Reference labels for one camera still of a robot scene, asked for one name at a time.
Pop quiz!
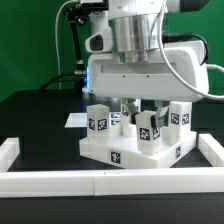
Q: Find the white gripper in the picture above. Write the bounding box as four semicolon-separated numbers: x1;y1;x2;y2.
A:
86;29;209;128

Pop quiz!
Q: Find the white square tabletop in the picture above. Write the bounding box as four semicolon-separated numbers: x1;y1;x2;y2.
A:
79;127;196;169

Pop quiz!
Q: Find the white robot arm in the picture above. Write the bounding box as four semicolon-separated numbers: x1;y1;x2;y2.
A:
85;0;209;127

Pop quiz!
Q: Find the white marker tag sheet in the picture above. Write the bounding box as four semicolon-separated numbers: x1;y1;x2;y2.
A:
65;111;123;128

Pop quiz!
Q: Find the white U-shaped obstacle fence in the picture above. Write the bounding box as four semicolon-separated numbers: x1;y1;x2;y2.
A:
0;138;224;198

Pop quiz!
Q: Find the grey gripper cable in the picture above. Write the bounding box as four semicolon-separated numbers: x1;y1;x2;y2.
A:
157;0;224;102

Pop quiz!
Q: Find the black camera on mount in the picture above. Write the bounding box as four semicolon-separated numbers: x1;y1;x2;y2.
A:
80;0;108;8

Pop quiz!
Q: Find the white cable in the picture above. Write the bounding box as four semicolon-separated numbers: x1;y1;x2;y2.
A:
54;0;79;90

